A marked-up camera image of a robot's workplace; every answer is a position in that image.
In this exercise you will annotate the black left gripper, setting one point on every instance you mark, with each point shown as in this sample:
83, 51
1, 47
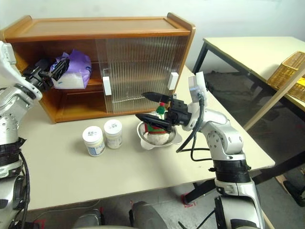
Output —
39, 77

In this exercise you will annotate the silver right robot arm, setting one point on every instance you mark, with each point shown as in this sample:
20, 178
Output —
226, 143

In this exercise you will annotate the black table leg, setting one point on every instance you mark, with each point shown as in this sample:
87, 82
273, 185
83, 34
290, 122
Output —
197, 190
32, 225

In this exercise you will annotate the silver metal bowl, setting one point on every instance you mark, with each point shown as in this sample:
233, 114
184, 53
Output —
176, 139

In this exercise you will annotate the brown wooden cabinet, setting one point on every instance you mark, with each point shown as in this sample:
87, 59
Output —
95, 26

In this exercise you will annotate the white plush toy green hat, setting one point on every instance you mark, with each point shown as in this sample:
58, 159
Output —
157, 138

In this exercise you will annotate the large yellow wicker basket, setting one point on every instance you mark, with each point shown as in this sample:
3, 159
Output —
286, 69

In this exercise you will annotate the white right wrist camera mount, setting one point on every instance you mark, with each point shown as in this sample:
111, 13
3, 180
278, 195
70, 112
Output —
197, 83

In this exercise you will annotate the purple tissue box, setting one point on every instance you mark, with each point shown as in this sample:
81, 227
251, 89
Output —
78, 69

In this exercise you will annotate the white bottle cream label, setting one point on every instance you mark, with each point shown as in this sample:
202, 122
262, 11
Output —
114, 136

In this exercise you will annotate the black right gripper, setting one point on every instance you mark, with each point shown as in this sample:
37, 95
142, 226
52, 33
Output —
177, 112

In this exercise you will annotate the white bottle blue print label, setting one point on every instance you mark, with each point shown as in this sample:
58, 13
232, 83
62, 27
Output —
93, 140

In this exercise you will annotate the light wooden beam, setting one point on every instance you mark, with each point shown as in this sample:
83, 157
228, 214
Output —
274, 100

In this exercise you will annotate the small yellow wicker basket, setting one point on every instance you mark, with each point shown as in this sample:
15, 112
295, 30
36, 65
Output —
297, 91

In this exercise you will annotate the cream table black frame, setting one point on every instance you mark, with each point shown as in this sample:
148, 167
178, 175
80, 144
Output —
250, 47

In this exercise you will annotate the ribbed clear sliding door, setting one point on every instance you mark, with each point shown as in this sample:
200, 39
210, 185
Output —
101, 59
182, 47

